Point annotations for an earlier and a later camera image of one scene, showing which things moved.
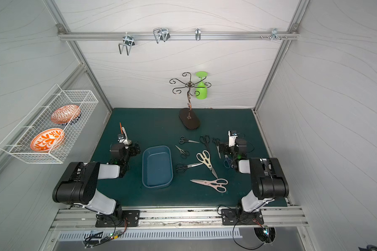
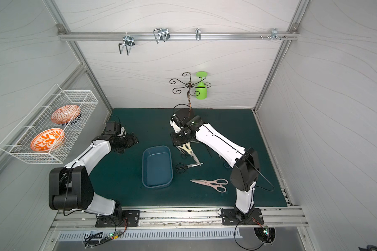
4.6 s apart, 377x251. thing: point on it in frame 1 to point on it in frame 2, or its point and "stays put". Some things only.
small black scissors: [184, 153] stays put
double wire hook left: [129, 41] stays put
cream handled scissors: [205, 157] to [187, 147]
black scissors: [180, 168] stays put
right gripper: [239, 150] to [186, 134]
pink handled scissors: [217, 183] stays put
